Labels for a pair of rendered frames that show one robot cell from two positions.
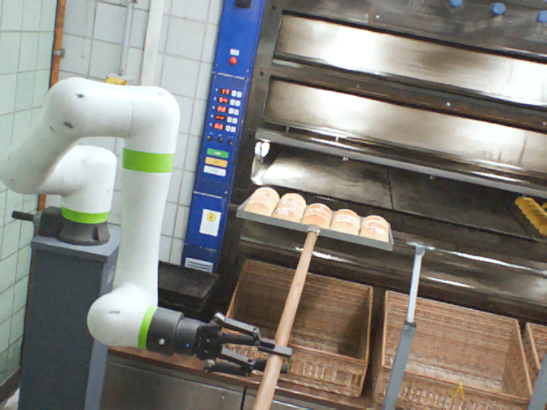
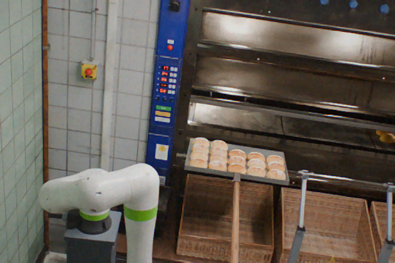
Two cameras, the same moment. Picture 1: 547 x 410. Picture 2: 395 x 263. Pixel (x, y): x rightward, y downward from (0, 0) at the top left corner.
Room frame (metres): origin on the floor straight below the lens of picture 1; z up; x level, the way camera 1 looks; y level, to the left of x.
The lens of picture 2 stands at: (0.11, 0.23, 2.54)
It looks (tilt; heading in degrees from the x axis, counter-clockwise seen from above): 26 degrees down; 356
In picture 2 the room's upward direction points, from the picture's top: 8 degrees clockwise
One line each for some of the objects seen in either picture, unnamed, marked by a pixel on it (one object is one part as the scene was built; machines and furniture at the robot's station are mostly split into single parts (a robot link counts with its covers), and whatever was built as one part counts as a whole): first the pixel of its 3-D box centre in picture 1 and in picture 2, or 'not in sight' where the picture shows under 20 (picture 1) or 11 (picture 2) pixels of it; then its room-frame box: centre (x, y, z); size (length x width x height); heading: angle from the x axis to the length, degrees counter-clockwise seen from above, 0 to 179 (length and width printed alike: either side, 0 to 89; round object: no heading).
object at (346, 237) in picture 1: (317, 216); (237, 158); (2.55, -0.17, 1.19); 0.55 x 0.36 x 0.03; 85
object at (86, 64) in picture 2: (118, 88); (91, 69); (2.93, 0.72, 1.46); 0.10 x 0.07 x 0.10; 85
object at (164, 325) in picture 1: (167, 331); not in sight; (1.38, 0.17, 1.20); 0.12 x 0.06 x 0.09; 175
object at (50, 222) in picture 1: (63, 222); (80, 216); (1.83, 0.55, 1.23); 0.26 x 0.15 x 0.06; 90
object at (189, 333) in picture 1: (200, 340); not in sight; (1.37, 0.10, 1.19); 0.09 x 0.07 x 0.08; 85
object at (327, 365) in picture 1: (298, 323); (226, 218); (2.63, -0.19, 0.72); 0.56 x 0.49 x 0.28; 86
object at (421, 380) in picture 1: (448, 358); (323, 232); (2.59, -0.78, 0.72); 0.56 x 0.49 x 0.28; 85
